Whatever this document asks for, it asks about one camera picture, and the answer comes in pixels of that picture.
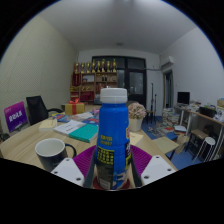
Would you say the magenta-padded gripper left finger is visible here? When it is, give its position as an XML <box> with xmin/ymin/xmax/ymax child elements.
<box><xmin>50</xmin><ymin>144</ymin><xmax>98</xmax><ymax>189</ymax></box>

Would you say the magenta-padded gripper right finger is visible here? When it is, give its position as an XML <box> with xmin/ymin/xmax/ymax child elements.
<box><xmin>129</xmin><ymin>145</ymin><xmax>177</xmax><ymax>188</ymax></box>

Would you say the blue drink bottle white cap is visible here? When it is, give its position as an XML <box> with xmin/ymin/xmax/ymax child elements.
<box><xmin>93</xmin><ymin>87</ymin><xmax>132</xmax><ymax>191</ymax></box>

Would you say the black mug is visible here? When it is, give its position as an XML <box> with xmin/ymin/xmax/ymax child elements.
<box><xmin>34</xmin><ymin>137</ymin><xmax>78</xmax><ymax>173</ymax></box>

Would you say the pale yellow notebook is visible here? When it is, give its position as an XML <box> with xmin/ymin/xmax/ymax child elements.
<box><xmin>129</xmin><ymin>131</ymin><xmax>144</xmax><ymax>146</ymax></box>

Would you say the brown paper bag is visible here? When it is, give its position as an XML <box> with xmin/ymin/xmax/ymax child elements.
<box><xmin>175</xmin><ymin>133</ymin><xmax>190</xmax><ymax>154</ymax></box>

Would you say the teal book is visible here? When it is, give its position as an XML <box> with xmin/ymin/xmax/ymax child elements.
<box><xmin>67</xmin><ymin>123</ymin><xmax>100</xmax><ymax>144</ymax></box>

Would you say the white book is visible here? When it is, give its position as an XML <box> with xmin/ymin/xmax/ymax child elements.
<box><xmin>53</xmin><ymin>119</ymin><xmax>87</xmax><ymax>136</ymax></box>

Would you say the small yellow notepad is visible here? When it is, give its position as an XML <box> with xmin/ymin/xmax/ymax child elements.
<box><xmin>38</xmin><ymin>118</ymin><xmax>58</xmax><ymax>130</ymax></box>

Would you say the pile of books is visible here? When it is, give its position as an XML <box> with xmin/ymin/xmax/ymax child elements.
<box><xmin>156</xmin><ymin>107</ymin><xmax>181</xmax><ymax>134</ymax></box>

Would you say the white flower pot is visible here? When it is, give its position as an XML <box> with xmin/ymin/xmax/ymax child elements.
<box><xmin>127</xmin><ymin>102</ymin><xmax>148</xmax><ymax>132</ymax></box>

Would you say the dark wooden stool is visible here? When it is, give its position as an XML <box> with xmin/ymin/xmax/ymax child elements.
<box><xmin>185</xmin><ymin>128</ymin><xmax>209</xmax><ymax>151</ymax></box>

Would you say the yellow gift box red ribbon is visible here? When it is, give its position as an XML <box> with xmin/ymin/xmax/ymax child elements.
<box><xmin>64</xmin><ymin>97</ymin><xmax>86</xmax><ymax>116</ymax></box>

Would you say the black tripod stand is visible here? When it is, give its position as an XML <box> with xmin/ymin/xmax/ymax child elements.
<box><xmin>149</xmin><ymin>83</ymin><xmax>158</xmax><ymax>118</ymax></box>

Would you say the black office chair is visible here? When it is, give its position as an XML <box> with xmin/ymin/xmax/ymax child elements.
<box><xmin>25</xmin><ymin>95</ymin><xmax>65</xmax><ymax>127</ymax></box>

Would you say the black computer monitor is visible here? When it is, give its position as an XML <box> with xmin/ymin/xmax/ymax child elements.
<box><xmin>176</xmin><ymin>91</ymin><xmax>191</xmax><ymax>106</ymax></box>

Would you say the purple sign board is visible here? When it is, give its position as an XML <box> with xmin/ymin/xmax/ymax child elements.
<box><xmin>3</xmin><ymin>101</ymin><xmax>29</xmax><ymax>134</ymax></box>

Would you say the black box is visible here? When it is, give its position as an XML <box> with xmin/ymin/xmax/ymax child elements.
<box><xmin>199</xmin><ymin>106</ymin><xmax>218</xmax><ymax>118</ymax></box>

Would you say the dark glass door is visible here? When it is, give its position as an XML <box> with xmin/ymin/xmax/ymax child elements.
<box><xmin>91</xmin><ymin>55</ymin><xmax>148</xmax><ymax>108</ymax></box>

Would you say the wooden shelf unit with trophies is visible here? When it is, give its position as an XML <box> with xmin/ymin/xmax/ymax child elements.
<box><xmin>69</xmin><ymin>58</ymin><xmax>119</xmax><ymax>103</ymax></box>

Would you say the long wooden wall desk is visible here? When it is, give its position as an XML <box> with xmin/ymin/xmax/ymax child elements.
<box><xmin>174</xmin><ymin>105</ymin><xmax>224</xmax><ymax>158</ymax></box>

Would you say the white wall air conditioner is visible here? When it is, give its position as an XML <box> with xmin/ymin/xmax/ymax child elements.
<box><xmin>159</xmin><ymin>55</ymin><xmax>176</xmax><ymax>70</ymax></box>

